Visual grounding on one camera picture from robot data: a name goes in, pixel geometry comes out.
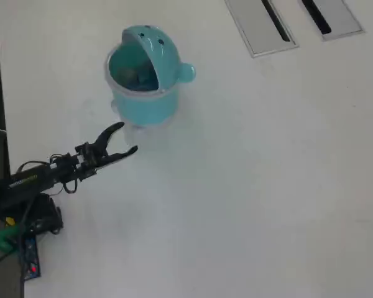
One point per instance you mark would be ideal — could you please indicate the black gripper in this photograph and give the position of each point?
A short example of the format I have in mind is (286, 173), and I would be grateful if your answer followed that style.
(90, 156)

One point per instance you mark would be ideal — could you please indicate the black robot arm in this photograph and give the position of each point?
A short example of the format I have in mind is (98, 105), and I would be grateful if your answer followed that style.
(21, 186)

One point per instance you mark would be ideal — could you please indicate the teal whale-shaped bin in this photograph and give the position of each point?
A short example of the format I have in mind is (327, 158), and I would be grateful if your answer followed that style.
(143, 102)

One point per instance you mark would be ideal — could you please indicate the yellow connector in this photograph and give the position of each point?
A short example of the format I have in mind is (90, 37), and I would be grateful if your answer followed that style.
(9, 221)

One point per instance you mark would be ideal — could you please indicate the blue circuit board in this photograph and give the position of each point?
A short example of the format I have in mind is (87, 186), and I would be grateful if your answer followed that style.
(31, 257)

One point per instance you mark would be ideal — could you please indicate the green table clamp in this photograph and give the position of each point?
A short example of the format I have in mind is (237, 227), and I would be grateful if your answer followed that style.
(1, 237)

